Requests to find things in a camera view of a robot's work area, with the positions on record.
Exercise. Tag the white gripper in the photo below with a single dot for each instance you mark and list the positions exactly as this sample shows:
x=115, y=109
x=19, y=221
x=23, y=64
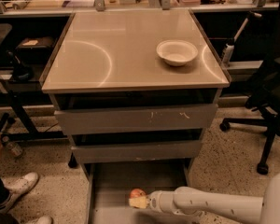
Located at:
x=155, y=200

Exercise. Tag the black box with label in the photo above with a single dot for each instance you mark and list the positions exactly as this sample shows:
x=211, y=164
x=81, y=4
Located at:
x=35, y=50

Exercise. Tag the grey open bottom drawer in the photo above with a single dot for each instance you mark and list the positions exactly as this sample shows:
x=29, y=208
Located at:
x=110, y=185

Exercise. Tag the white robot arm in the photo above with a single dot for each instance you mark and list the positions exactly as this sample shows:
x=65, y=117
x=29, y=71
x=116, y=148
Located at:
x=186, y=201

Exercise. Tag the white paper bowl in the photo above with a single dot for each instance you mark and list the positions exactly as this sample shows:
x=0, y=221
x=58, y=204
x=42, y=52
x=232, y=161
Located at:
x=176, y=53

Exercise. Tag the grey drawer cabinet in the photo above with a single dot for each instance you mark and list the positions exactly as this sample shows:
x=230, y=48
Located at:
x=109, y=60

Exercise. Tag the grey top drawer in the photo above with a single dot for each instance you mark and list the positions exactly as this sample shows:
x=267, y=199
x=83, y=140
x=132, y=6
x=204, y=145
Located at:
x=136, y=119

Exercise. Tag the black handheld device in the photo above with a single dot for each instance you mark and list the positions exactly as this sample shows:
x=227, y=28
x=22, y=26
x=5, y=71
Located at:
x=21, y=72

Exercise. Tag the black office chair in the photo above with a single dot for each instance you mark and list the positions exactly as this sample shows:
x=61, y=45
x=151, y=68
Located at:
x=265, y=97

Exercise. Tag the red apple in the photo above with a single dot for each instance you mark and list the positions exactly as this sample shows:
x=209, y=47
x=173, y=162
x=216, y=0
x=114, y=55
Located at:
x=135, y=193

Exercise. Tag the clear plastic bottle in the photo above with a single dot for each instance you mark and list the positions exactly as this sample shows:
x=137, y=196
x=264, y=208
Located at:
x=13, y=147

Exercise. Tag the grey middle drawer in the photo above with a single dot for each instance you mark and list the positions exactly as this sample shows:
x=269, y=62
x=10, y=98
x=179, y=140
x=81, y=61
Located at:
x=137, y=151

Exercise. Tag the white sneaker lower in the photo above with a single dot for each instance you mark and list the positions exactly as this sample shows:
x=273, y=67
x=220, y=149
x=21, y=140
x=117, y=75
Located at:
x=41, y=220

